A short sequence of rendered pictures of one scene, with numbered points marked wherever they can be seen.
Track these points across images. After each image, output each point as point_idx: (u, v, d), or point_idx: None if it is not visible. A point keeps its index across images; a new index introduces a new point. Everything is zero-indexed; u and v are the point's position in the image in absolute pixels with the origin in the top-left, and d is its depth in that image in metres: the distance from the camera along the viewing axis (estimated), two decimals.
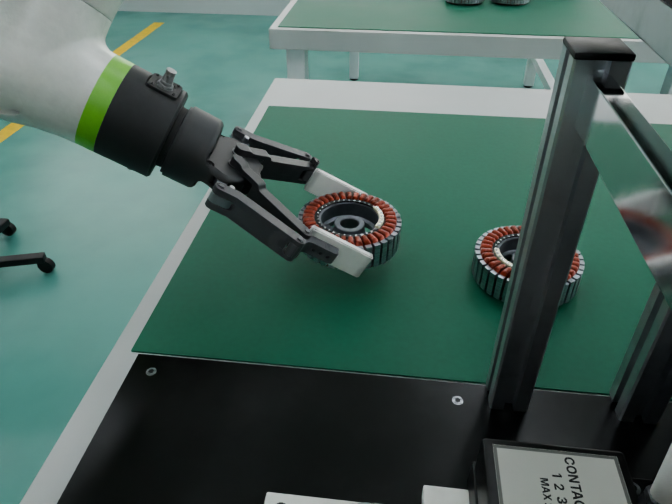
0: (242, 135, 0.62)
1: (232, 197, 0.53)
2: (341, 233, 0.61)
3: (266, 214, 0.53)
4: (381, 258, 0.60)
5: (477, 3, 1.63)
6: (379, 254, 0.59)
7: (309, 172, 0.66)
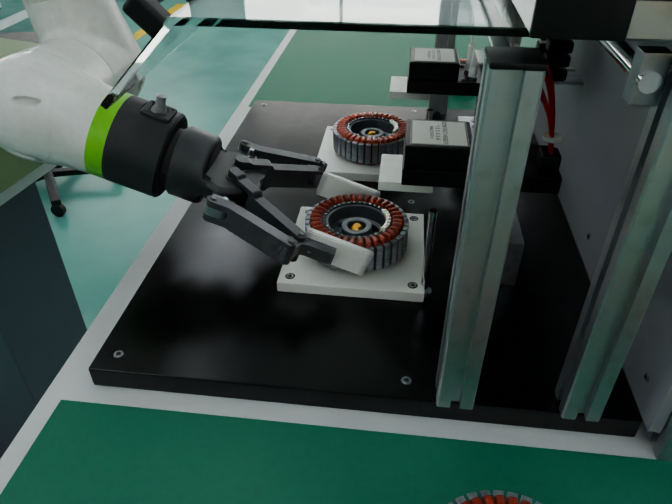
0: (247, 148, 0.65)
1: (224, 208, 0.55)
2: (347, 234, 0.61)
3: (258, 221, 0.55)
4: (384, 261, 0.59)
5: None
6: (381, 257, 0.58)
7: (318, 176, 0.66)
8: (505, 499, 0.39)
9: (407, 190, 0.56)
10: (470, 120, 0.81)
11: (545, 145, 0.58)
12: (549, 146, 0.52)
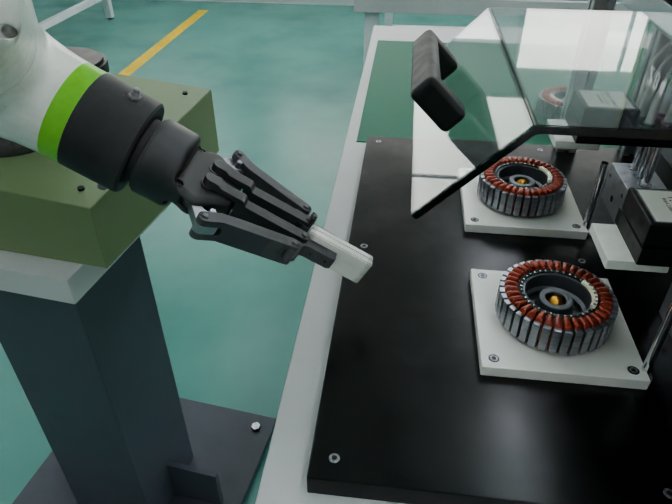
0: (199, 228, 0.51)
1: None
2: (548, 310, 0.56)
3: None
4: (598, 342, 0.54)
5: None
6: (597, 339, 0.53)
7: None
8: None
9: (639, 269, 0.50)
10: (628, 168, 0.76)
11: None
12: None
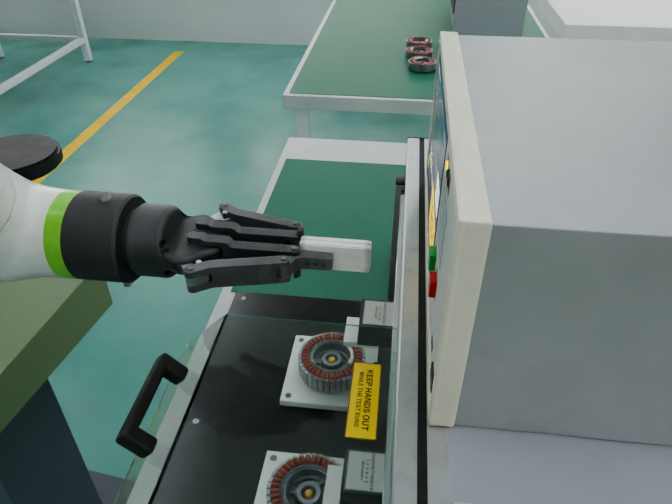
0: (197, 282, 0.55)
1: (238, 224, 0.63)
2: None
3: None
4: None
5: (430, 71, 2.28)
6: None
7: (296, 259, 0.57)
8: None
9: None
10: None
11: None
12: None
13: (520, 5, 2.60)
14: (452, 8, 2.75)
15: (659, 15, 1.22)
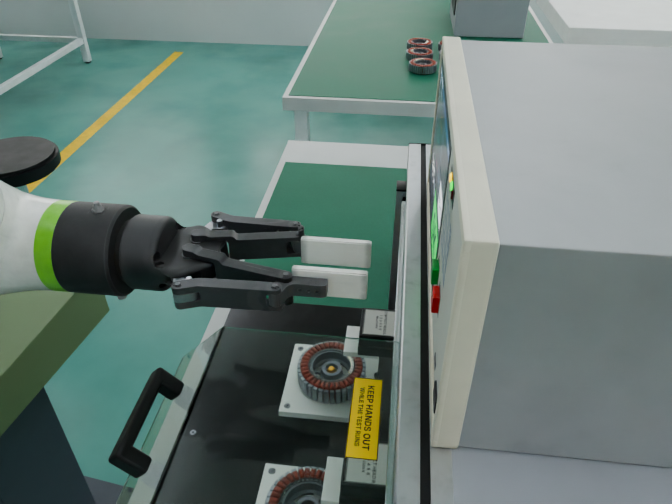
0: (186, 298, 0.53)
1: None
2: None
3: None
4: None
5: (431, 73, 2.26)
6: None
7: (288, 285, 0.54)
8: None
9: None
10: None
11: None
12: None
13: (521, 6, 2.58)
14: (453, 9, 2.74)
15: (663, 18, 1.20)
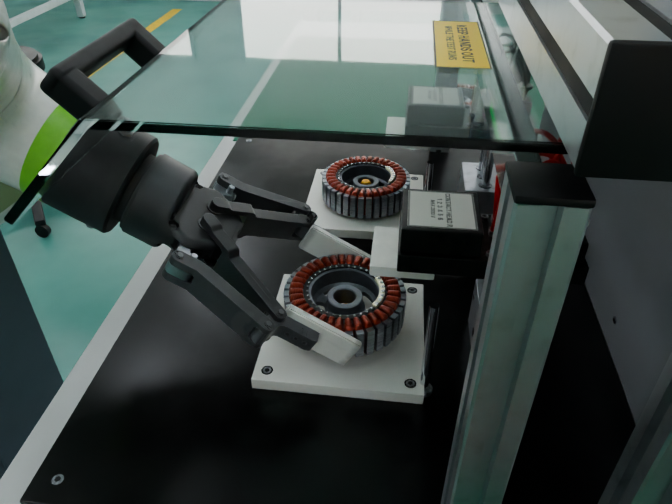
0: (178, 271, 0.46)
1: None
2: (333, 309, 0.52)
3: None
4: (377, 344, 0.50)
5: None
6: (373, 341, 0.49)
7: (273, 320, 0.47)
8: None
9: (404, 276, 0.47)
10: (475, 167, 0.73)
11: None
12: None
13: None
14: None
15: None
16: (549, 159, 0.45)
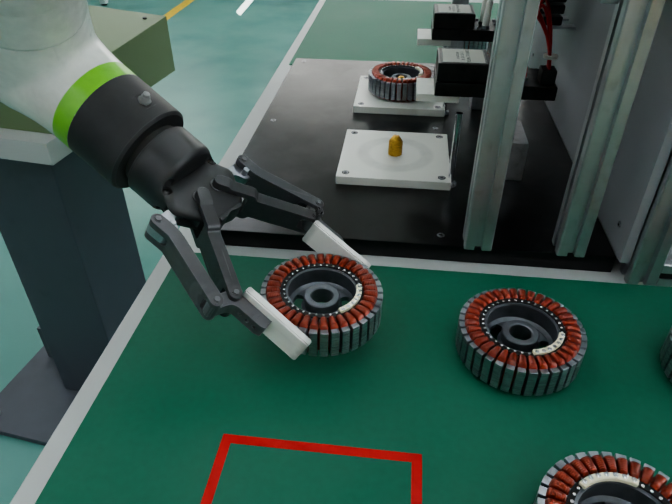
0: (161, 234, 0.50)
1: (249, 179, 0.59)
2: (306, 304, 0.52)
3: None
4: (331, 349, 0.49)
5: None
6: (326, 344, 0.49)
7: (234, 299, 0.49)
8: (516, 291, 0.56)
9: (438, 100, 0.72)
10: None
11: None
12: (548, 63, 0.69)
13: None
14: None
15: None
16: None
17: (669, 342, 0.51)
